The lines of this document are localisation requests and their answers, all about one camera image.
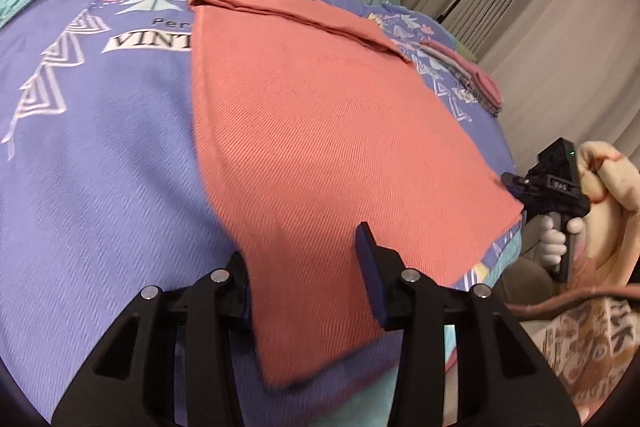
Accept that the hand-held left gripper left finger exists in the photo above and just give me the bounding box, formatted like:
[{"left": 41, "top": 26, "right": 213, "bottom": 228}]
[{"left": 51, "top": 251, "right": 253, "bottom": 427}]

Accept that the person's right forearm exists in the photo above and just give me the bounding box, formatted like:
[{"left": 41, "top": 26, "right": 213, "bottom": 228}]
[{"left": 572, "top": 141, "right": 640, "bottom": 303}]

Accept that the floral fleece robe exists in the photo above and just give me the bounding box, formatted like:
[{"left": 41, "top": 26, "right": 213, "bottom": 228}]
[{"left": 505, "top": 284, "right": 640, "bottom": 418}]

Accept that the salmon knit garment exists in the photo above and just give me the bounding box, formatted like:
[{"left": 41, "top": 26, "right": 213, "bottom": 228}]
[{"left": 186, "top": 0, "right": 525, "bottom": 390}]

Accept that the beige curtain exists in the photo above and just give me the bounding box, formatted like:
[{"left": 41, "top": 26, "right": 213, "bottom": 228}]
[{"left": 400, "top": 0, "right": 640, "bottom": 162}]

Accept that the purple printed blanket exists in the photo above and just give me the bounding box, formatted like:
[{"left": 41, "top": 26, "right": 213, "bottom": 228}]
[{"left": 0, "top": 0, "right": 523, "bottom": 427}]

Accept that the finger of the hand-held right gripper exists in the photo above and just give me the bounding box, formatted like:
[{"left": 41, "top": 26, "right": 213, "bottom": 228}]
[{"left": 501, "top": 173, "right": 532, "bottom": 198}]

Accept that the folded pink clothes stack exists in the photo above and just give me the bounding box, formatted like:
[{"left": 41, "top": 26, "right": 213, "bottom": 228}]
[{"left": 419, "top": 38, "right": 503, "bottom": 116}]

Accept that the person's right hand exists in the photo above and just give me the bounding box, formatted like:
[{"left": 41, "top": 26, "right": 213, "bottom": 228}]
[{"left": 539, "top": 214, "right": 584, "bottom": 267}]

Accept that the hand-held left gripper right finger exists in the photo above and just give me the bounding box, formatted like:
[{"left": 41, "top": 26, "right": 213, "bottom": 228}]
[{"left": 354, "top": 222, "right": 583, "bottom": 427}]

